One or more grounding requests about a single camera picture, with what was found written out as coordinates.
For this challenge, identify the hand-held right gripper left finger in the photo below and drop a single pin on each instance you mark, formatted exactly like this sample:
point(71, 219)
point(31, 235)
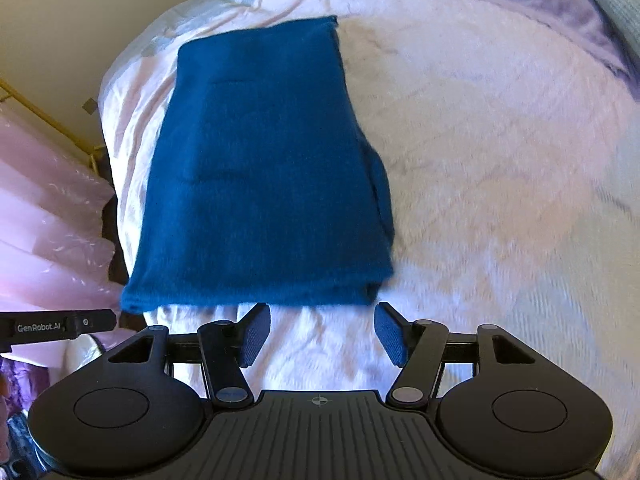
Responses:
point(255, 335)

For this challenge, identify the grey checked pillow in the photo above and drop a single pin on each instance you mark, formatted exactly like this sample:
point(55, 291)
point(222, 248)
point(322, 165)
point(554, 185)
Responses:
point(620, 0)

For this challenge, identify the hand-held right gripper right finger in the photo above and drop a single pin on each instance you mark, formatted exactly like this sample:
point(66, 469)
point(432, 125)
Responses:
point(392, 335)

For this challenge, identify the pink sheer curtain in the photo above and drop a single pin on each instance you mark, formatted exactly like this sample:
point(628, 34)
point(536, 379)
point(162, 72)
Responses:
point(45, 210)

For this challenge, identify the blue knit sweater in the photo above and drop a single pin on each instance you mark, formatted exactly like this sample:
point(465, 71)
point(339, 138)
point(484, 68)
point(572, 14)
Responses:
point(260, 170)

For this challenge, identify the gold metal rail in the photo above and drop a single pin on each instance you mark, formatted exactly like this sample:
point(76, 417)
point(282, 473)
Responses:
point(55, 127)

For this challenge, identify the pale pink bedspread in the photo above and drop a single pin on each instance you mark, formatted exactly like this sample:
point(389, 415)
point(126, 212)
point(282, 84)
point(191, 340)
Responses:
point(500, 185)

